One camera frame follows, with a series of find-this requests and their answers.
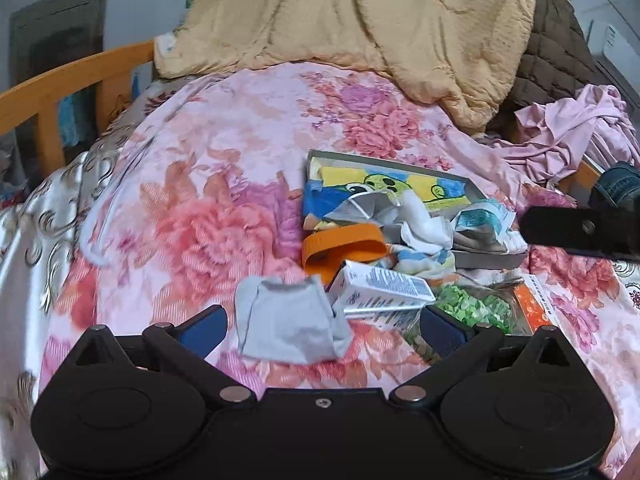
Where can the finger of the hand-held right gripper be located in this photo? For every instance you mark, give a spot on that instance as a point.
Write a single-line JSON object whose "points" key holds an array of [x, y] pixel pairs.
{"points": [[560, 227]]}

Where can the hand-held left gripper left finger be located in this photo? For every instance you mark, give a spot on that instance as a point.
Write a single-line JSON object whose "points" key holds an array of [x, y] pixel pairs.
{"points": [[202, 329]]}

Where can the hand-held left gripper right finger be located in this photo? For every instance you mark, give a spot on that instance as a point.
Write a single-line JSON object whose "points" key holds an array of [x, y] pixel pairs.
{"points": [[441, 334]]}

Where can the grey shallow box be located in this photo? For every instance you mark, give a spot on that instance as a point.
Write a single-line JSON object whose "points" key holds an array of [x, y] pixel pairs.
{"points": [[490, 261]]}

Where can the teal white packet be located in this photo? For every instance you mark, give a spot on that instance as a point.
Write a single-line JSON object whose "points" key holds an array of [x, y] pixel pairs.
{"points": [[480, 217]]}

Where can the grey sock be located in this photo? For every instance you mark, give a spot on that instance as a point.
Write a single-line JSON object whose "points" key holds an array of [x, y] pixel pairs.
{"points": [[285, 320]]}

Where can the plain white sock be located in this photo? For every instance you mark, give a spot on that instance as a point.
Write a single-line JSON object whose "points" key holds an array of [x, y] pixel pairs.
{"points": [[422, 220]]}

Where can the grey face mask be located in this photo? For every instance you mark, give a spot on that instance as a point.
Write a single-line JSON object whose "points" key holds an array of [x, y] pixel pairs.
{"points": [[365, 207]]}

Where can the green patterned bag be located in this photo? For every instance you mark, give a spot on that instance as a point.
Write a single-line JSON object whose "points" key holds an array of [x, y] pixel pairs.
{"points": [[470, 305]]}

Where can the white sock with coloured print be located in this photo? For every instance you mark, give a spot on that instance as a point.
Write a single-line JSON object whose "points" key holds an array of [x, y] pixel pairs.
{"points": [[425, 260]]}

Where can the blue jeans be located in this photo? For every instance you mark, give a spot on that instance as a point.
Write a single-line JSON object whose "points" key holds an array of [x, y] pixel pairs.
{"points": [[620, 180]]}

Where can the orange box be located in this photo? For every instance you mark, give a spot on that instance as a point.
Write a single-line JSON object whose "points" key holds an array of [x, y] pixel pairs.
{"points": [[535, 300]]}

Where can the white carton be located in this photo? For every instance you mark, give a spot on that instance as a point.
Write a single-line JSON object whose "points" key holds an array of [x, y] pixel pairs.
{"points": [[380, 285]]}

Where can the pink garment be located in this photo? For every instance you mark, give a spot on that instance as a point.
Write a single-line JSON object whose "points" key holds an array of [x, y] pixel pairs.
{"points": [[565, 125]]}

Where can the brown quilted blanket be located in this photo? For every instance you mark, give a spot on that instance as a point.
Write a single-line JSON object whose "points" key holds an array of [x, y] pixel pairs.
{"points": [[550, 55]]}

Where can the cartoon printed towel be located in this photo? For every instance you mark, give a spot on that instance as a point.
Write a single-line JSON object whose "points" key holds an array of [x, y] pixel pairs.
{"points": [[340, 180]]}

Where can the white air conditioner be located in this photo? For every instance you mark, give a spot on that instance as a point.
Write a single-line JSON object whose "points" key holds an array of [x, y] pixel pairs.
{"points": [[615, 45]]}

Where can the silver gold satin cloth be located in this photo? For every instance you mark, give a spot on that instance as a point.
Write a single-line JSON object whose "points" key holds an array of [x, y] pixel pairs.
{"points": [[25, 230]]}

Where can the pink floral bedsheet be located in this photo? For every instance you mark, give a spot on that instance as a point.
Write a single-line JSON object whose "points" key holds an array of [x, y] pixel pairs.
{"points": [[225, 125]]}

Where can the blue item behind headboard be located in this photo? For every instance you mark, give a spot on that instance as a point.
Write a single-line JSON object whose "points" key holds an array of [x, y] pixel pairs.
{"points": [[80, 120]]}

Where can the beige quilt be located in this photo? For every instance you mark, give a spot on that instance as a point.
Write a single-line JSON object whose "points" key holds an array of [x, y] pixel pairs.
{"points": [[350, 15]]}

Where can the dark framed picture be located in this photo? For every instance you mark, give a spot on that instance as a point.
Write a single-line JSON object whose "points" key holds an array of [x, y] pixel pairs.
{"points": [[60, 25]]}

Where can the wooden bed side rail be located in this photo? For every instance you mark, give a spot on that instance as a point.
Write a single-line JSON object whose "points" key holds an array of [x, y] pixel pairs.
{"points": [[582, 175]]}

